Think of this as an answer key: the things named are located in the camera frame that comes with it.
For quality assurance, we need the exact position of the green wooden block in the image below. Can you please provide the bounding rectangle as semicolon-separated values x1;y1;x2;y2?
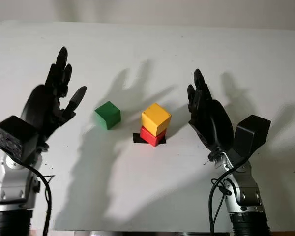
94;101;121;130

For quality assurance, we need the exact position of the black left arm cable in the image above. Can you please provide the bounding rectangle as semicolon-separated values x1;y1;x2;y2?
22;163;56;236

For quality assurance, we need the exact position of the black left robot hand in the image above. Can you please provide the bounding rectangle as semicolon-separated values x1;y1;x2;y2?
21;46;88;149

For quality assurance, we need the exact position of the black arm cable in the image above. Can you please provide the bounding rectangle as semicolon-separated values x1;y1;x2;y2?
22;163;56;236
208;159;249;236

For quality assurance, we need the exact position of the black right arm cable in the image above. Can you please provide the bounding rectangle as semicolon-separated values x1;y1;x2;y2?
208;159;249;236

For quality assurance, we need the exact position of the red wooden block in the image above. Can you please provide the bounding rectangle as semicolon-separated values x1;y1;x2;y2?
140;126;168;148

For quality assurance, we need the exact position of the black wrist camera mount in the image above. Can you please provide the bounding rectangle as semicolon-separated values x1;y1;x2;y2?
0;116;39;164
227;114;272;168

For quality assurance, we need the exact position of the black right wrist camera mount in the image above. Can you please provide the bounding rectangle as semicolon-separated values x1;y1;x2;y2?
227;114;272;168

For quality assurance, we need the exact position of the black tape patch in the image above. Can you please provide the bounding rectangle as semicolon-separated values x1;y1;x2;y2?
132;133;167;145

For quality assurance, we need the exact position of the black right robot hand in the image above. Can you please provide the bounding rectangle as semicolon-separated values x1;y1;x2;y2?
187;68;235;158

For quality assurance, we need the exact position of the yellow wooden block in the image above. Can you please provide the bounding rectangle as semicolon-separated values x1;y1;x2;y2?
141;103;172;137

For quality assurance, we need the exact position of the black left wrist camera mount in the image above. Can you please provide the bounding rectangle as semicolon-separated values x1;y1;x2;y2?
0;116;39;164

